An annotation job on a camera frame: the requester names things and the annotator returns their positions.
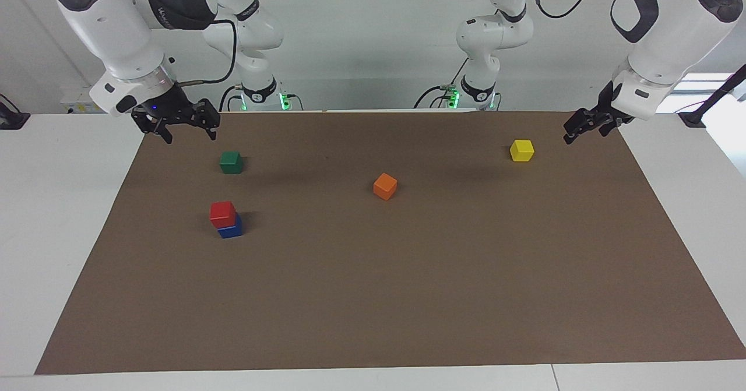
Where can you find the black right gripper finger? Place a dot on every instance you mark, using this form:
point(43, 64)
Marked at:
point(160, 130)
point(210, 117)

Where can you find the black slanted stand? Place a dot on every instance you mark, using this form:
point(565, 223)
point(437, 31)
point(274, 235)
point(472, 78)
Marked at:
point(714, 97)

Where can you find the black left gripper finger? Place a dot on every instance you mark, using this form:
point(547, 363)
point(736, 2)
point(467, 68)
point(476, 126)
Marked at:
point(583, 122)
point(609, 127)

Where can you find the orange cube block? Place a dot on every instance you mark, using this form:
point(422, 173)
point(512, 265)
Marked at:
point(384, 186)

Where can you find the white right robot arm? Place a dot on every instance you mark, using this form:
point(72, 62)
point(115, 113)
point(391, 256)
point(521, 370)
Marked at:
point(111, 30)

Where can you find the brown table mat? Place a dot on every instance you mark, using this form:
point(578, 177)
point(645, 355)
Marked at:
point(373, 286)

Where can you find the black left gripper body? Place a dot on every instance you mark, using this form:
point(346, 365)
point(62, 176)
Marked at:
point(611, 111)

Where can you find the white wall socket strip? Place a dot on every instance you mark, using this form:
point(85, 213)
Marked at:
point(78, 102)

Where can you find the green cube block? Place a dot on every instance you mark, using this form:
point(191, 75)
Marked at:
point(231, 162)

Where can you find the blue cube block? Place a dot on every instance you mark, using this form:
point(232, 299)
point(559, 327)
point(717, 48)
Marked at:
point(233, 232)

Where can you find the small black table clamp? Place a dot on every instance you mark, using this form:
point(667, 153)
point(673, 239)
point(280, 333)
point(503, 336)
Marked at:
point(10, 117)

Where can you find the red cube block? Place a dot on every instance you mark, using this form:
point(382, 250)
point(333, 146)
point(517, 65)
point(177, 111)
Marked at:
point(222, 214)

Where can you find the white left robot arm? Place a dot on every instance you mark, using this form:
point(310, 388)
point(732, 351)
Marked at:
point(664, 35)

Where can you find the yellow cube block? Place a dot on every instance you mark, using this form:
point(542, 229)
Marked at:
point(521, 151)

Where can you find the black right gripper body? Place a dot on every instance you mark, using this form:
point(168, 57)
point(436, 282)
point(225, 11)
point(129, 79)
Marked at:
point(166, 110)

